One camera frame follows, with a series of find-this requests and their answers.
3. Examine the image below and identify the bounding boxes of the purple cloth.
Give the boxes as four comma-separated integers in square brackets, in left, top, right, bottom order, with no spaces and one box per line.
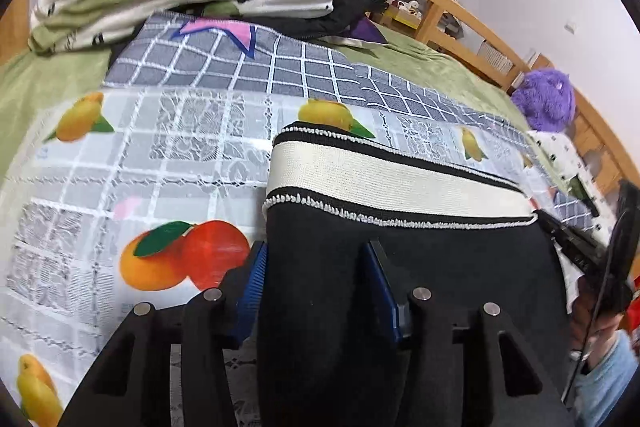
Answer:
[350,17,389,46]

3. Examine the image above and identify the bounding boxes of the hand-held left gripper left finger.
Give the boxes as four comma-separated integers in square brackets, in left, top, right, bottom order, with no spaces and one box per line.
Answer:
[57,239,269,427]

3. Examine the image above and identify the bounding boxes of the person's right hand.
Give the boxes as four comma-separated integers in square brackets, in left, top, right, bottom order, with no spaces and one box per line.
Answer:
[573,274,632,360]

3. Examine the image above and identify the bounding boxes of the grey checked blanket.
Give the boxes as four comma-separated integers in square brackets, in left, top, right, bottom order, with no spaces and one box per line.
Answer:
[102,11,601,229]

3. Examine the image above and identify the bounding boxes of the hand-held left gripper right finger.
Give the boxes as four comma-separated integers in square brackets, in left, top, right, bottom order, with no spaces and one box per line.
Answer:
[362,240,576,427]

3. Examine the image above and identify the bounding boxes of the white flower print pillow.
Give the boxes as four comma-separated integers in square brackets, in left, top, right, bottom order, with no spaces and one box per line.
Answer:
[527,129,601,219]

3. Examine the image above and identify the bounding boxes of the desk clutter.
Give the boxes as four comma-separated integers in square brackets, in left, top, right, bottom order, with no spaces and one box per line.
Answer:
[384,0,467,38]

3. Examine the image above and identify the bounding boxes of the purple plush toy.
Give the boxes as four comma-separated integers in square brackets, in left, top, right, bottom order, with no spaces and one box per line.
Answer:
[510,68,577,132]

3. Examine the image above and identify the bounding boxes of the fruit-print plastic table cover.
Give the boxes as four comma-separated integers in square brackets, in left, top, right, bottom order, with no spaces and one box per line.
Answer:
[0,24,557,168]

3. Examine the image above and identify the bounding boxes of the fruit print plastic tablecloth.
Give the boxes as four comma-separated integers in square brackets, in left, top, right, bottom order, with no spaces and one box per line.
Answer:
[0,87,557,427]

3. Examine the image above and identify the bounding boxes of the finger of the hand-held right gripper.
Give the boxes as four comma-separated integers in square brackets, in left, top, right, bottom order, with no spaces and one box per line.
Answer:
[532,208,609,277]

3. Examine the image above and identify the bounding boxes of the black pants with white waistband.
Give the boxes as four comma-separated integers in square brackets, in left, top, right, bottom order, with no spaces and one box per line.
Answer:
[254,122,574,427]

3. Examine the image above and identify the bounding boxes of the wooden bed frame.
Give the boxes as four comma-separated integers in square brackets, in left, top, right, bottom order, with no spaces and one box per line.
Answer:
[0,0,640,188]

